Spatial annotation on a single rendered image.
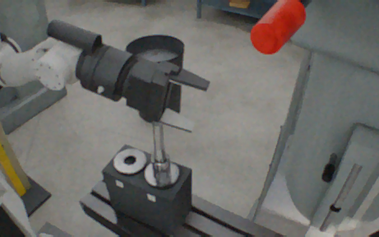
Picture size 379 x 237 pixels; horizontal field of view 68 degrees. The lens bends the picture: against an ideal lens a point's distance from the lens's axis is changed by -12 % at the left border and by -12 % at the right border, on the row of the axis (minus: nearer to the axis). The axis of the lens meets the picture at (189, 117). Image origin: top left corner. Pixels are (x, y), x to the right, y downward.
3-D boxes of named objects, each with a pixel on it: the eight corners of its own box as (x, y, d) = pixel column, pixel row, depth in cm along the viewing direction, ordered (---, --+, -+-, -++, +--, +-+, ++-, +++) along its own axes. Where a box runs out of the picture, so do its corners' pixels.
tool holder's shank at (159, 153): (151, 156, 78) (147, 123, 71) (161, 151, 80) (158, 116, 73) (159, 164, 76) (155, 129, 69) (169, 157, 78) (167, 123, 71)
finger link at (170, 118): (196, 120, 58) (165, 107, 59) (191, 132, 56) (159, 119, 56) (195, 125, 59) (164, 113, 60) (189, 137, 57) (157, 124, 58)
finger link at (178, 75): (204, 95, 49) (167, 80, 49) (210, 82, 51) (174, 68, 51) (207, 88, 47) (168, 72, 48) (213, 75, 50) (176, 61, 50)
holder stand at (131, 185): (174, 237, 88) (171, 198, 76) (112, 209, 96) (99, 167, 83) (191, 207, 97) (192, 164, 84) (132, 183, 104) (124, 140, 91)
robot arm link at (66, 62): (88, 110, 54) (37, 87, 54) (116, 73, 61) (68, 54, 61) (85, 61, 45) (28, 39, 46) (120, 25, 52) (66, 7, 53)
